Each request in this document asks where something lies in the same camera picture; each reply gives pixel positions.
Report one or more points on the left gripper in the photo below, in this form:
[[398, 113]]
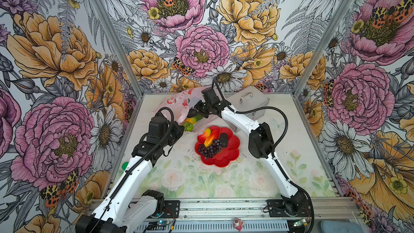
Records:
[[178, 130]]

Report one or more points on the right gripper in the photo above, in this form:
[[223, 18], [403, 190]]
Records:
[[197, 107]]

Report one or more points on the green apple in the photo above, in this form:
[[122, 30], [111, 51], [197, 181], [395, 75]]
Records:
[[188, 126]]

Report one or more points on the pink plastic bag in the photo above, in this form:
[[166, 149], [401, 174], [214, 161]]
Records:
[[182, 102]]

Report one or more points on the red yellow peach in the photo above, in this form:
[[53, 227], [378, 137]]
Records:
[[204, 135]]

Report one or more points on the red orange mango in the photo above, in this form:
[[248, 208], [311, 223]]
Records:
[[215, 134]]

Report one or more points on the dark grape bunch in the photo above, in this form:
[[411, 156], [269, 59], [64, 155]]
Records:
[[210, 151]]

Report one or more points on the green orange papaya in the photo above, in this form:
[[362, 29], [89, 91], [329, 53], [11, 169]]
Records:
[[193, 120]]

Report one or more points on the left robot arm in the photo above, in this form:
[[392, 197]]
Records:
[[117, 213]]

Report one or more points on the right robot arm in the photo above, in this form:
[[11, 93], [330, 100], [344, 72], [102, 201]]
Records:
[[261, 146]]

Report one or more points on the green capped white bottle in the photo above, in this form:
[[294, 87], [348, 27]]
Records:
[[124, 166]]

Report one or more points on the red flower-shaped plate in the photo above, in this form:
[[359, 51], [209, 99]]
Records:
[[226, 155]]

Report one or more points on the silver metal case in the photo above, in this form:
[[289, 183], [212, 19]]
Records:
[[248, 99]]

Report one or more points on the green circuit board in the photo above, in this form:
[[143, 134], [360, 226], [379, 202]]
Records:
[[160, 225]]

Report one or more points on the small pink red object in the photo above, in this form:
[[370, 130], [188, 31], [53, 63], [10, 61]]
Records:
[[238, 224]]

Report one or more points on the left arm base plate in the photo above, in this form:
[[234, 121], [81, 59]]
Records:
[[167, 209]]

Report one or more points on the white perforated cable duct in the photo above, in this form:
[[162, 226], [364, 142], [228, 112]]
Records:
[[259, 226]]

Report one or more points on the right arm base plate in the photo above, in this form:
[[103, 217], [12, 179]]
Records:
[[282, 208]]

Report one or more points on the aluminium front rail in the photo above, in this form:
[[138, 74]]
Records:
[[203, 209]]

